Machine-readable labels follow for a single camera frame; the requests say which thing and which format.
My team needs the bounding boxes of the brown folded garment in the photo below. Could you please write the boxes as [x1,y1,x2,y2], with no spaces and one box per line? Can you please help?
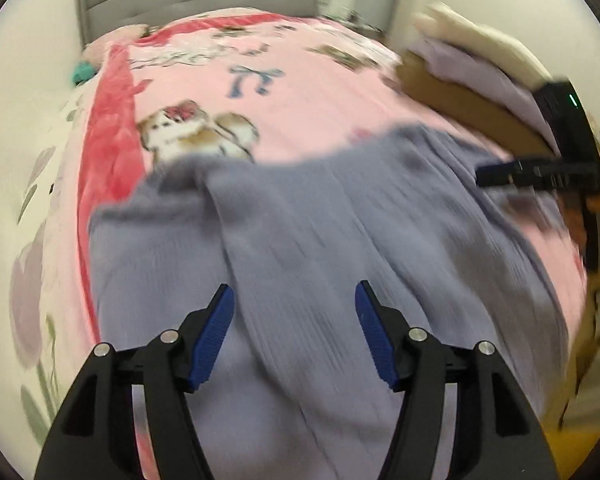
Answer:
[396,53,557,156]

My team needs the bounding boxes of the cream quilted folded garment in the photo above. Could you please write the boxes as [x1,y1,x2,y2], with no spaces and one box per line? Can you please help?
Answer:
[413,2,553,90]

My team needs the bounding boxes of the pink cartoon fleece blanket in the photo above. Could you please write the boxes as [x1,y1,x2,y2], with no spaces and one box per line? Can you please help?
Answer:
[44,8,590,480]

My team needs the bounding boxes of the floral white bed sheet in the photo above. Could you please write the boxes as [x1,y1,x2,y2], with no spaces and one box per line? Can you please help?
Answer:
[9,81,98,450]

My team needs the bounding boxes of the teal small toy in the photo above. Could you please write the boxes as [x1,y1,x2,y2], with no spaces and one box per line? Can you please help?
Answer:
[71,62,97,86]

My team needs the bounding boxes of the pink plush pillow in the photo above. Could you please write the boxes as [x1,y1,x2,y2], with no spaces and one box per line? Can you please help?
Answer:
[82,24,149,65]

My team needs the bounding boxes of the lilac folded garment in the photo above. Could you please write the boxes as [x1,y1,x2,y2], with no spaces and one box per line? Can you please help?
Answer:
[408,38,559,154]

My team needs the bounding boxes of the purple knit hooded cardigan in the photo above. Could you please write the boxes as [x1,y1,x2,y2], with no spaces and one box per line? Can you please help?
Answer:
[88,125,568,479]

